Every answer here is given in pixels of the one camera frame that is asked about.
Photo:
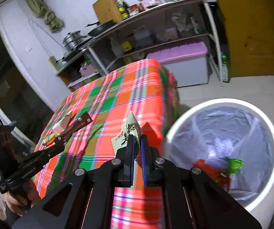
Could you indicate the wooden cutting board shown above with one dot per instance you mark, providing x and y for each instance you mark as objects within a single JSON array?
[{"x": 107, "y": 8}]

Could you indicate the green hanging cloth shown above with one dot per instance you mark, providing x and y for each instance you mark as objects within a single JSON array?
[{"x": 45, "y": 14}]

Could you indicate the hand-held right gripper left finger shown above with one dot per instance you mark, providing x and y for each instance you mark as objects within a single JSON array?
[{"x": 132, "y": 148}]

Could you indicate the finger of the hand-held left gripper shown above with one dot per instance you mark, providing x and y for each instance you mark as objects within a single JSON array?
[{"x": 79, "y": 124}]

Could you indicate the green bottle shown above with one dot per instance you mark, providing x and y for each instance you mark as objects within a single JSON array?
[{"x": 225, "y": 69}]

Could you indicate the white wall switch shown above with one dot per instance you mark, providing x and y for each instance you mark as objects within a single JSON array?
[{"x": 28, "y": 48}]

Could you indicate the crumpled plastic bags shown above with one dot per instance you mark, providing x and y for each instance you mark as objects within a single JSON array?
[{"x": 182, "y": 23}]

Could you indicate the pink utensil holder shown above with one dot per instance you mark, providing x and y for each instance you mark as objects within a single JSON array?
[{"x": 151, "y": 2}]

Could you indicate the red plastic bag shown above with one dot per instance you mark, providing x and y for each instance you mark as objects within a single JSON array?
[{"x": 211, "y": 171}]

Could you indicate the steel steamer pot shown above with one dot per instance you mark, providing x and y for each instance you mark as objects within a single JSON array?
[{"x": 72, "y": 40}]

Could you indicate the plaid tablecloth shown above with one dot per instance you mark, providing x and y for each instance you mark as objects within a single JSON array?
[{"x": 117, "y": 95}]

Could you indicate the metal shelf rack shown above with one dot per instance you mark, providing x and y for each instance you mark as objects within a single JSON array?
[{"x": 139, "y": 18}]

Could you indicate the white round bin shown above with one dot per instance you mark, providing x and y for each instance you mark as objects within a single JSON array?
[{"x": 222, "y": 102}]

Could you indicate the yellow label oil bottle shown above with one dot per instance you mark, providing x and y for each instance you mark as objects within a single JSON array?
[{"x": 123, "y": 13}]

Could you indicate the large white foam fruit net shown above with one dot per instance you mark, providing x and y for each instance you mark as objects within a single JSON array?
[{"x": 222, "y": 145}]

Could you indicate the pink lid storage box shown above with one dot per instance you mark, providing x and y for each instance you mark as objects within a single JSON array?
[{"x": 182, "y": 52}]

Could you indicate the clear plastic bin liner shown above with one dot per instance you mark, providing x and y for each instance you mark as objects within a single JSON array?
[{"x": 222, "y": 128}]

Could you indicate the red lid jar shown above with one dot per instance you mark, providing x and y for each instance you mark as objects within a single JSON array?
[{"x": 134, "y": 10}]

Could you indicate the black frying pan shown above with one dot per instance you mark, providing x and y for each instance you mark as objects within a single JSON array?
[{"x": 102, "y": 27}]

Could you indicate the green snack wrapper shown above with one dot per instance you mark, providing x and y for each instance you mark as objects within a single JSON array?
[{"x": 234, "y": 164}]

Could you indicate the black induction cooker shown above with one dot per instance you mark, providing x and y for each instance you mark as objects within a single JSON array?
[{"x": 72, "y": 53}]

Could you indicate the white torn wrapper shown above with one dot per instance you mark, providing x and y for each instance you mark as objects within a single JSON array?
[{"x": 61, "y": 125}]

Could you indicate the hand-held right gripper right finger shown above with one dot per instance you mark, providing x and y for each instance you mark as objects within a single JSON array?
[{"x": 144, "y": 152}]

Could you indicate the pink basket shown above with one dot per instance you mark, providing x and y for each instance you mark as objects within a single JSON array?
[{"x": 88, "y": 71}]

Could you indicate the person's left hand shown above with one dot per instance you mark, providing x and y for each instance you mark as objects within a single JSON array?
[{"x": 15, "y": 202}]

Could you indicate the yellow wooden door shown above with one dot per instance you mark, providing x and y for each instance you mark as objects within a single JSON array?
[{"x": 251, "y": 28}]

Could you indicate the dark liquid plastic jug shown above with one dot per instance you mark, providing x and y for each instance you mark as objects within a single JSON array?
[{"x": 143, "y": 38}]

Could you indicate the beige printed wrapper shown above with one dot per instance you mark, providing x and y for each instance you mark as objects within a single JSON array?
[{"x": 125, "y": 133}]

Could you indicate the yellow power strip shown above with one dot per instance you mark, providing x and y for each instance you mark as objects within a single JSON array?
[{"x": 53, "y": 63}]

